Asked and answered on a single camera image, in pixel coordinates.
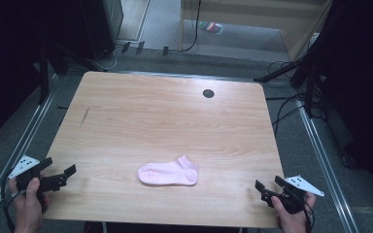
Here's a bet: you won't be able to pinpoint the black metal stand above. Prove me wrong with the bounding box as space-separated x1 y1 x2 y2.
37 43 106 105
253 48 322 119

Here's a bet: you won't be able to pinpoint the colourful packet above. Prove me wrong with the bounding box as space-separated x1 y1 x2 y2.
197 20 224 36

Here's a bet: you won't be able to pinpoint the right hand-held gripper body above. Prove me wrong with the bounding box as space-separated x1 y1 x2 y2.
260 175 325 216

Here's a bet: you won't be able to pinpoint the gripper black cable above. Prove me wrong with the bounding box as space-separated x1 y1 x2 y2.
0 168 25 233
299 190 316 233

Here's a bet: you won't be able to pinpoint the black cabinet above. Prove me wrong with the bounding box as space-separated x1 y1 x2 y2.
79 0 124 61

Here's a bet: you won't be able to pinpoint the hanging black cable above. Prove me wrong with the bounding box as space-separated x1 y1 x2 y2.
177 0 203 53

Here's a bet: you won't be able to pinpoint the person's left hand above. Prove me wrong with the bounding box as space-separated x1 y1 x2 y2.
7 177 51 233

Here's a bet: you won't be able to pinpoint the pink sock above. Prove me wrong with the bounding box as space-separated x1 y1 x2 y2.
136 154 199 187

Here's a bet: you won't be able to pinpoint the metal floor rail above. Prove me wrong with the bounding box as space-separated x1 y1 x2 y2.
295 98 360 233
0 73 60 225

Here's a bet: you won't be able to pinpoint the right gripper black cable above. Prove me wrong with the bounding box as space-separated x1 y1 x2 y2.
299 190 316 233

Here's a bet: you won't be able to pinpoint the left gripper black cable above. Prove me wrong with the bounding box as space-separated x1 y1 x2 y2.
0 168 25 233

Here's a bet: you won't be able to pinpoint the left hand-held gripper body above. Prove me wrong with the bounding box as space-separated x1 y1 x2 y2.
8 154 70 199

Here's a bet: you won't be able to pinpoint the white floor cable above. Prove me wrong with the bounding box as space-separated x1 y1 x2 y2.
91 44 124 72

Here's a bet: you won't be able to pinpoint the person's right hand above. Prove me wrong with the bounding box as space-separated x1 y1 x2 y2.
270 191 318 233

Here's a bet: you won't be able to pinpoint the black floor cables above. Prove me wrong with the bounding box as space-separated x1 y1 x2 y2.
265 59 310 137

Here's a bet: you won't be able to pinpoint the beige wooden partition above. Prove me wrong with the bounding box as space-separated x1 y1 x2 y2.
179 0 335 62

